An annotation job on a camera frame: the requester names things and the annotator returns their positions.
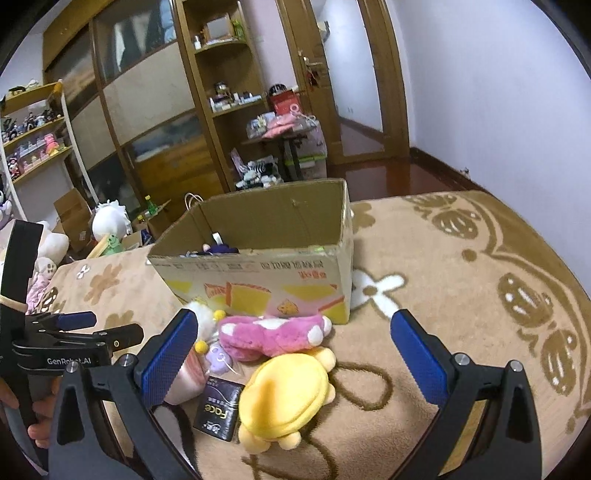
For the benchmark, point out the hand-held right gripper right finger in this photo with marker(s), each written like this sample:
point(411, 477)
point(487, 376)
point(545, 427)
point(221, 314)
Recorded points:
point(418, 355)

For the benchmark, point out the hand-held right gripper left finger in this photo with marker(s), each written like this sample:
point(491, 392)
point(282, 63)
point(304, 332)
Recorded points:
point(171, 355)

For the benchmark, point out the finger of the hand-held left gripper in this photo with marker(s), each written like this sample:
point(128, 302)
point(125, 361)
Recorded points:
point(122, 334)
point(76, 318)

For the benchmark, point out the pink striped plush toy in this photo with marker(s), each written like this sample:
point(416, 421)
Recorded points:
point(189, 378)

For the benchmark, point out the white plush with yellow pompoms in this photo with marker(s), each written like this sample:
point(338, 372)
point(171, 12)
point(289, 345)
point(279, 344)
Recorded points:
point(205, 318)

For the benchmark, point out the black tissue packet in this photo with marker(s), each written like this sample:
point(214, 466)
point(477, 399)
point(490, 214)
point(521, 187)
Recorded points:
point(219, 408)

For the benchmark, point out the pink white plush toy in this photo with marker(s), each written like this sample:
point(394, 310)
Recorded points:
point(263, 337)

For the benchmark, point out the yellow plush toy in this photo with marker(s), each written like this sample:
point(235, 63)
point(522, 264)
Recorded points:
point(286, 392)

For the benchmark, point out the printed cardboard box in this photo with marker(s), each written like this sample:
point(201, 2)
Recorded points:
point(300, 272)

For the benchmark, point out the person's left hand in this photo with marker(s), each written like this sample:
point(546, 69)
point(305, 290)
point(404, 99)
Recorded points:
point(44, 415)

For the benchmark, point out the pale pink plush toy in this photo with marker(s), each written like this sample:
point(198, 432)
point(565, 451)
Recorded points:
point(37, 288)

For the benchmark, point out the cream plush with brown patches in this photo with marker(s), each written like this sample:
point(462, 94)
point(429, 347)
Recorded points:
point(53, 244)

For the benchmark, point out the open plain cardboard box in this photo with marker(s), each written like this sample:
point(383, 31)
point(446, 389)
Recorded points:
point(74, 217)

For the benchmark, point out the green frog toy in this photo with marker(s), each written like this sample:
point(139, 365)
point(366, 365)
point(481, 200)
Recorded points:
point(112, 244)

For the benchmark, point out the white round plush toy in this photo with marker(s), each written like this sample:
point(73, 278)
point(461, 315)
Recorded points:
point(108, 221)

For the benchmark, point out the white display shelf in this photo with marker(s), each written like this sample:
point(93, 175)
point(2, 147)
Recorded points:
point(44, 162)

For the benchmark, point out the purple plush toy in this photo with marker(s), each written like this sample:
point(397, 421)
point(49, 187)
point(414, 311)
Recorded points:
point(221, 249)

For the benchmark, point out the cardboard box with bottles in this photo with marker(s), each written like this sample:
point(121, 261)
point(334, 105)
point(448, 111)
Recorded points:
point(157, 221)

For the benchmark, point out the green bottle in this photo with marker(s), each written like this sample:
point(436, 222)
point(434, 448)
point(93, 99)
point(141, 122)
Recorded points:
point(150, 207)

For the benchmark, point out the rows of small figurines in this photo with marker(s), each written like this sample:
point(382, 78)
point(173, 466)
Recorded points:
point(32, 121)

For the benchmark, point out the basket with black-white socks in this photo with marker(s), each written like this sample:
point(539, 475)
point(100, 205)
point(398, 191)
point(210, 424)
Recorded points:
point(256, 173)

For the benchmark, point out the wooden wardrobe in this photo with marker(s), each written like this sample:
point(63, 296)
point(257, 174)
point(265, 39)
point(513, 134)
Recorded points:
point(138, 92)

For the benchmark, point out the clear plastic storage box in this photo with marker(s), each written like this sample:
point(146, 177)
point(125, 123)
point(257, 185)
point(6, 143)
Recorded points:
point(311, 161)

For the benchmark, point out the wooden corner shelf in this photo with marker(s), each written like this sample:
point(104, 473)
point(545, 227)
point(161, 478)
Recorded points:
point(231, 134)

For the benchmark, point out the small wooden table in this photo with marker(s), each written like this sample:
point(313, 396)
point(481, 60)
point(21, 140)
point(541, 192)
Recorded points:
point(288, 157)

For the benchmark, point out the pink cushion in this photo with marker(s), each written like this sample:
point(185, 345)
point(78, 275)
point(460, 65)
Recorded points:
point(277, 129)

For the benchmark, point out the group of cosmetic bottles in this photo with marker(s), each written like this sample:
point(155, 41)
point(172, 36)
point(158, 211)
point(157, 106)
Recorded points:
point(231, 99)

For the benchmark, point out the wooden door with glass panel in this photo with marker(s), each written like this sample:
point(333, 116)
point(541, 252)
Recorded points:
point(392, 92)

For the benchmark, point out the red box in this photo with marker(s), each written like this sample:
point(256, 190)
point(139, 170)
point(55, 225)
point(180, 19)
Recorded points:
point(284, 104)

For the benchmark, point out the red key bunch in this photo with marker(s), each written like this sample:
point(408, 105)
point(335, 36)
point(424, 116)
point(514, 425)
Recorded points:
point(315, 76)

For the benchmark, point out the small wooden framed mirror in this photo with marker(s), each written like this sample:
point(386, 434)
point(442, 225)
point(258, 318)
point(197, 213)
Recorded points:
point(219, 27)

